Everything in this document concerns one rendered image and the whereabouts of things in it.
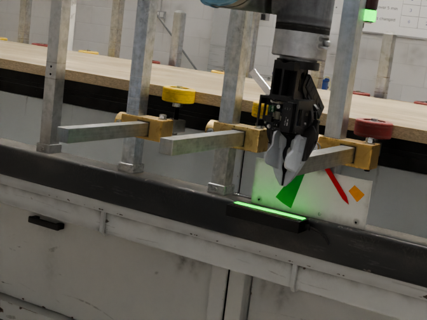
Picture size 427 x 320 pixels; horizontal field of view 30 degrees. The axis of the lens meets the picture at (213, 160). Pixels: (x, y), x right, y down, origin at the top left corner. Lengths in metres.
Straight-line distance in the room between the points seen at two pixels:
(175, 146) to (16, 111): 1.01
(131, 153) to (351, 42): 0.59
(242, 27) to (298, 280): 0.56
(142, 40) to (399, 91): 7.16
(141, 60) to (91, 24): 8.61
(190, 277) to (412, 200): 0.65
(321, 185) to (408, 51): 7.28
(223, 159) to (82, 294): 0.80
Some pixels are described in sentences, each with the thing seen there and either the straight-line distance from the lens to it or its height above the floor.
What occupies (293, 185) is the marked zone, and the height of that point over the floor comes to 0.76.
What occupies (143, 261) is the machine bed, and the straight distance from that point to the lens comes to 2.22.
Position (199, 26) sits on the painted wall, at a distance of 9.70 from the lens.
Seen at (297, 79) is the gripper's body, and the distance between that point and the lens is 1.29.
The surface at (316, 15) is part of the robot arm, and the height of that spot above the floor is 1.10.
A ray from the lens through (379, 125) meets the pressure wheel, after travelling 1.70.
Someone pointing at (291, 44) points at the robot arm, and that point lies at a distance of 1.29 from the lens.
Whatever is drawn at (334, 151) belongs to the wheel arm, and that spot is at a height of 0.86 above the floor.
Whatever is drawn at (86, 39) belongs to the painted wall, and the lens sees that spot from 10.50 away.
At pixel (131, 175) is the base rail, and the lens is 1.87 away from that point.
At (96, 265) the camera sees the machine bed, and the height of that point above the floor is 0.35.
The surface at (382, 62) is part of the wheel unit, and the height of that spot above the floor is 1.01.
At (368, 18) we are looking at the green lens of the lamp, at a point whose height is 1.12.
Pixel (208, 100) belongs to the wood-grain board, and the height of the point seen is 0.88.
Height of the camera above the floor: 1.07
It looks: 10 degrees down
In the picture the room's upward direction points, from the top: 7 degrees clockwise
